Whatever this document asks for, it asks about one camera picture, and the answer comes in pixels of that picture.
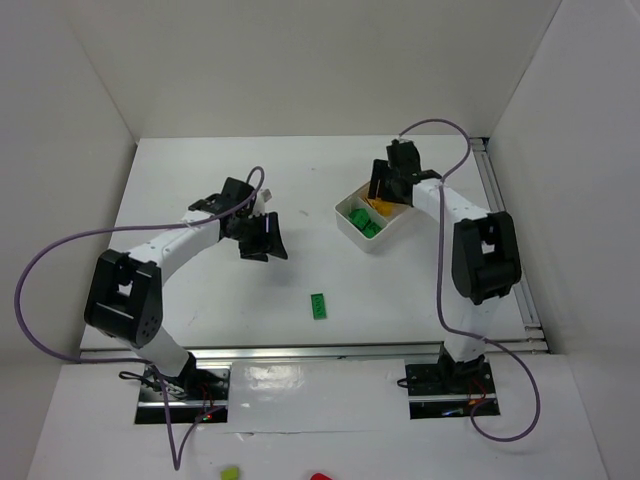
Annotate yellow two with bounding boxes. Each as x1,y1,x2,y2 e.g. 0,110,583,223
366,198,395,218

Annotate white divided plastic container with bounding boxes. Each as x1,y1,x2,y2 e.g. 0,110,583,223
334,183,417,254

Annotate green and cream lego pair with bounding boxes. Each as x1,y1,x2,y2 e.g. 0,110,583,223
348,208,370,231

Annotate dark green lego plate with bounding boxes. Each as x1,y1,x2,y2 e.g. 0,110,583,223
310,293,328,320

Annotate green lego brick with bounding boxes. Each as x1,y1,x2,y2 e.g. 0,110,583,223
361,221,382,239

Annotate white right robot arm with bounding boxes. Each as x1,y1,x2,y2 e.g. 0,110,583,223
368,140,522,393

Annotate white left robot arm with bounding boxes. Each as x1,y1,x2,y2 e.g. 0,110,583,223
84,178,288,395

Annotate lime green block foreground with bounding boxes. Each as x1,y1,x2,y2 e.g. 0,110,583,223
220,466,240,480

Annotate red object foreground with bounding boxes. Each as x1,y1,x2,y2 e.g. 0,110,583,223
309,472,335,480

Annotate aluminium rail right side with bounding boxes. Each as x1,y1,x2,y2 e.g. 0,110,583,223
471,137,549,353

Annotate aluminium rail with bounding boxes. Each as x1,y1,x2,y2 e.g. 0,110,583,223
471,137,549,353
80,339,549,361

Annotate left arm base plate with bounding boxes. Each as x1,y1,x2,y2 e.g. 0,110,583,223
119,366,231,425

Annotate aluminium rail front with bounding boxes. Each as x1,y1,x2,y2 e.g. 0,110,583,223
80,339,549,361

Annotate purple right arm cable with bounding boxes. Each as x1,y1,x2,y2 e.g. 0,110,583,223
398,118,542,442

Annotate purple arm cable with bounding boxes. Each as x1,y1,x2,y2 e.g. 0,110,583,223
398,118,542,442
13,166,266,472

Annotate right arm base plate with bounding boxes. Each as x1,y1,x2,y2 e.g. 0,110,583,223
396,362,500,420

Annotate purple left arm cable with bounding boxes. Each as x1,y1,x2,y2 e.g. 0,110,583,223
13,166,266,472

